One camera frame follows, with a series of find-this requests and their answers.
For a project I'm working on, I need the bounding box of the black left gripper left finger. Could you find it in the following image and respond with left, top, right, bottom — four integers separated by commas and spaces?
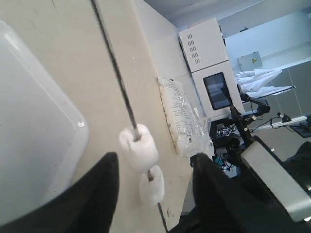
0, 152, 119, 233

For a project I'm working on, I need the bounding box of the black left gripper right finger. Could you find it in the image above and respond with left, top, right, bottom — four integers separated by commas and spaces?
170, 153, 301, 233

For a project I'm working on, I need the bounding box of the white marshmallow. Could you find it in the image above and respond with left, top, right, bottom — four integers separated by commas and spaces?
119, 124, 159, 173

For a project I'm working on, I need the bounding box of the thin metal skewer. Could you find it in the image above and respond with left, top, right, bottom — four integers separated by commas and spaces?
90, 0, 168, 232

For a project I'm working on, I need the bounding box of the clear plastic bag of marshmallows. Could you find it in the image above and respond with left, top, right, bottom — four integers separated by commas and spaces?
157, 76, 208, 157

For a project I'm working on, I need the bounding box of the white rectangular plastic tray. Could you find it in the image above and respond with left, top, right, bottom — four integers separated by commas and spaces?
0, 21, 89, 224

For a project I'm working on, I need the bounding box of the white cloth pile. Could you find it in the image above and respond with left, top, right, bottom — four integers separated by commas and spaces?
235, 69, 295, 98

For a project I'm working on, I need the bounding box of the white cabinet with screen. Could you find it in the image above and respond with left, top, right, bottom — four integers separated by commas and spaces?
179, 18, 244, 121

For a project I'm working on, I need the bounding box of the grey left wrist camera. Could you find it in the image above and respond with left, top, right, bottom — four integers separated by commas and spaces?
241, 136, 311, 222

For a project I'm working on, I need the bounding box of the black stand with camera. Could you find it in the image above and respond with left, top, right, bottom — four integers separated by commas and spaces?
209, 92, 271, 168

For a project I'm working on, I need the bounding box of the grey wall electrical box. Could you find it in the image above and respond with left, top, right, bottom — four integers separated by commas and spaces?
238, 51, 263, 71

